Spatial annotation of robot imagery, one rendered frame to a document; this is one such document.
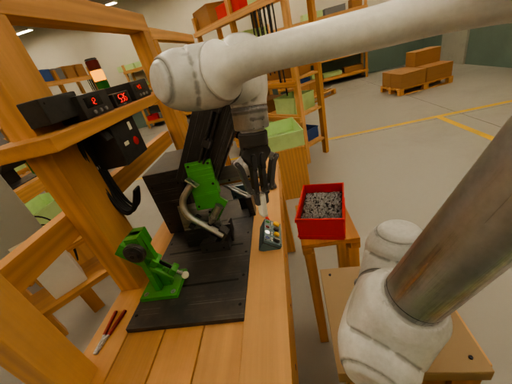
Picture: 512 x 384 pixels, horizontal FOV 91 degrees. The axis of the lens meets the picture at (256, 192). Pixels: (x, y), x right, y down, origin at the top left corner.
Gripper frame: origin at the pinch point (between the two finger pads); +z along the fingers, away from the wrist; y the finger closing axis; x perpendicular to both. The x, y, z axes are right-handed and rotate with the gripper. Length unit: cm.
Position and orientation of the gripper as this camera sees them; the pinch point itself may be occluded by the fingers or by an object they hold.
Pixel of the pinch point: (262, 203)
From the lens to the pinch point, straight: 70.6
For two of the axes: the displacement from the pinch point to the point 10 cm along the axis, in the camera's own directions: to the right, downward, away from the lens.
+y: 9.0, -2.5, 3.5
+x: -4.1, -2.5, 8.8
